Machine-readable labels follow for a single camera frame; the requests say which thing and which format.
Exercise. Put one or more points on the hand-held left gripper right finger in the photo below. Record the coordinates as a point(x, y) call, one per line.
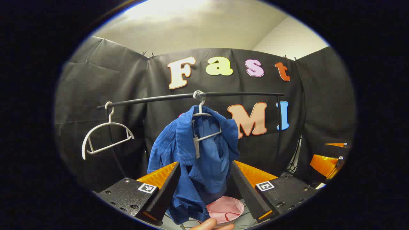
point(244, 188)

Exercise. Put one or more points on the black backdrop cloth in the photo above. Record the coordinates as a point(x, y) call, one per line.
point(96, 83)

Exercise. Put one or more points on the pink laundry hamper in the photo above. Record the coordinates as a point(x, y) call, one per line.
point(227, 207)

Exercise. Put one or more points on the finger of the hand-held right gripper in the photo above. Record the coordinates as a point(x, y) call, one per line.
point(335, 151)
point(322, 165)

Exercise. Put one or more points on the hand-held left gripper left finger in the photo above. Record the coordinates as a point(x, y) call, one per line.
point(166, 191)

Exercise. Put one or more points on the white plastic hanger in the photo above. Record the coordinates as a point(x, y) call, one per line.
point(200, 107)
point(110, 116)

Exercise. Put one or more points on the black tripod stand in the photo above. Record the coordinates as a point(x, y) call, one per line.
point(291, 166)

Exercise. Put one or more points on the black clothes rack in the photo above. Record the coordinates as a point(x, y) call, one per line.
point(153, 99)

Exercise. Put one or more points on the blue knit shirt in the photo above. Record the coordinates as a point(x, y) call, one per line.
point(204, 169)

